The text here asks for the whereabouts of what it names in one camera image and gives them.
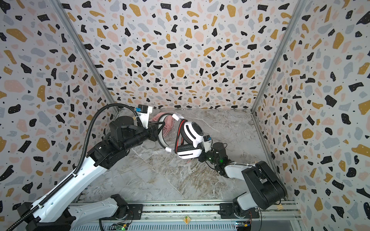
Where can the green circuit board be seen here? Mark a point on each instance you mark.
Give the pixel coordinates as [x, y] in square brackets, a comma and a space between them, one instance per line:
[121, 226]

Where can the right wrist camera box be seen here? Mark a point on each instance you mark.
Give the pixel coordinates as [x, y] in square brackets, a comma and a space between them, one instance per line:
[207, 143]

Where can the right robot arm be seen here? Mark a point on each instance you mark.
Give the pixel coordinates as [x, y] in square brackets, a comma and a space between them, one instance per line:
[265, 187]

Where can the pink headphones with cable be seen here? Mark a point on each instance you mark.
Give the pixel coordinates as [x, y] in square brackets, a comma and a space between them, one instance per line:
[168, 120]

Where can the white black headphones with cable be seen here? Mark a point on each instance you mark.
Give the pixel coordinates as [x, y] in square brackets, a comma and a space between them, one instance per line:
[188, 141]

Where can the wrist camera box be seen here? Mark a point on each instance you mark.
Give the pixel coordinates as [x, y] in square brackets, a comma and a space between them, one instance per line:
[207, 143]
[144, 112]

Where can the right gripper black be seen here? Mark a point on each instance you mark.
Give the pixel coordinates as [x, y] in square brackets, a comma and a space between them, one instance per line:
[201, 156]

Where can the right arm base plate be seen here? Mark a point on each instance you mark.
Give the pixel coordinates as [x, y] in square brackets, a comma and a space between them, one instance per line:
[233, 210]

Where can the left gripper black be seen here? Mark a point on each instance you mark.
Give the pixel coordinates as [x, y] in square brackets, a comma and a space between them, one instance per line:
[154, 130]

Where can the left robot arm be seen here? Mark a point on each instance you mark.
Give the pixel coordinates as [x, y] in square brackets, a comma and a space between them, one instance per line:
[53, 212]

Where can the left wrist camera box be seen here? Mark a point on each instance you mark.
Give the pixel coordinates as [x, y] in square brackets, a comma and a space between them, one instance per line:
[144, 112]

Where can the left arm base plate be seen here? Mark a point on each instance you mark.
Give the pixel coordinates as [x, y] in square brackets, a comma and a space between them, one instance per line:
[133, 211]

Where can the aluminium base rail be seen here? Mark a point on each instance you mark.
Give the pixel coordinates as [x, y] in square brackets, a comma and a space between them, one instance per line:
[169, 215]

